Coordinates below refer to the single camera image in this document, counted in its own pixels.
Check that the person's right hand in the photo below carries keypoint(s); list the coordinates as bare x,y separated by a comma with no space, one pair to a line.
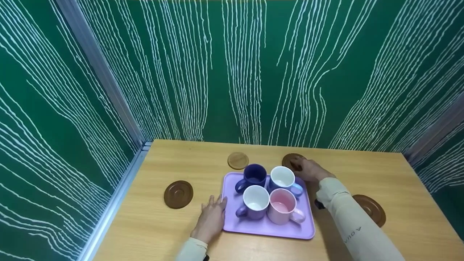
311,171

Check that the person's left hand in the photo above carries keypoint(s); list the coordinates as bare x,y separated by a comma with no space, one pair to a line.
211,221

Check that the person's right fingers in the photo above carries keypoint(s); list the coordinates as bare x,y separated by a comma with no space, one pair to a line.
298,165

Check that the person's left fingers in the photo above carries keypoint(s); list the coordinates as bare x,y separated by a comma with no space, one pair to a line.
212,203

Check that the person's left thumb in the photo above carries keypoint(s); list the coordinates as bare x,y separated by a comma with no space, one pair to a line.
224,203

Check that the dark brown round coaster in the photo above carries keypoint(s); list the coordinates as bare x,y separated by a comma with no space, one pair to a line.
371,210
288,158
178,194

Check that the person's left forearm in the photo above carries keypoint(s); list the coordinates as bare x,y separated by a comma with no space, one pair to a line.
192,252

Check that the person's right forearm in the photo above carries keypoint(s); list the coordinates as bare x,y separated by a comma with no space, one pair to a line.
355,224

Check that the lilac mug white inside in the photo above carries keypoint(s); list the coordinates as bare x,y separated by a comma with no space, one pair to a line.
255,203

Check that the dark purple mug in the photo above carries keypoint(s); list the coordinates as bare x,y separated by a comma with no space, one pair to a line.
253,174

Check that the pink mug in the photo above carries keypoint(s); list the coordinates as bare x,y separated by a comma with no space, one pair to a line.
281,206

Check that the light wooden round coaster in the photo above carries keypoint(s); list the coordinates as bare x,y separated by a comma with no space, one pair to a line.
238,160

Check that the lilac plastic tray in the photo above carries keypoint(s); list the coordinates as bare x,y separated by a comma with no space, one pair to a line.
268,229

